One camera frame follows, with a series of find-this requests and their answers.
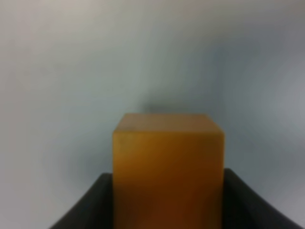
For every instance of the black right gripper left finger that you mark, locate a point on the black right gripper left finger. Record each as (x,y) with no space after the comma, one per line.
(94,210)

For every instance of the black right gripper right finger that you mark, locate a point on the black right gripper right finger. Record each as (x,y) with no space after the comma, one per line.
(244,209)

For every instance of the orange block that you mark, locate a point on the orange block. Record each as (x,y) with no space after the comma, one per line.
(168,172)

